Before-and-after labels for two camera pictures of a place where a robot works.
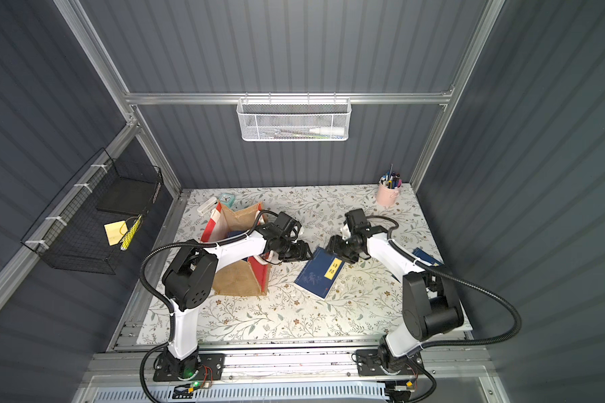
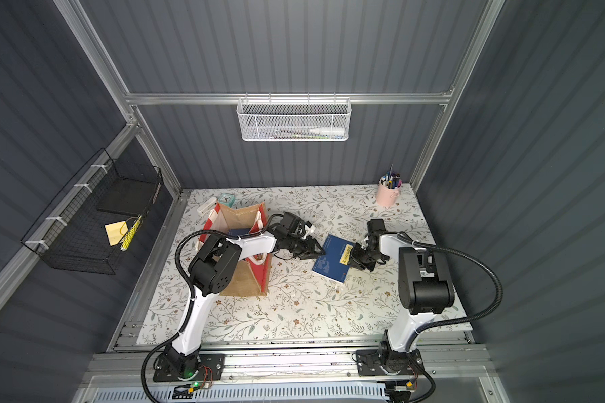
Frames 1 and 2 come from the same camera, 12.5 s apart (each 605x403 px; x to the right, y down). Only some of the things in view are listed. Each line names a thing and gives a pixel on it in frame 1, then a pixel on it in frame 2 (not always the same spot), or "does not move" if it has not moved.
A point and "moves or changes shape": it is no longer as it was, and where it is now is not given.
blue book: [426, 257] moves or changes shape
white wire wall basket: [294, 119] does not move
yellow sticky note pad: [115, 231] does not move
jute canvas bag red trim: [248, 275] does not move
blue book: [319, 274] → [237, 232]
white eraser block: [207, 206] does not move
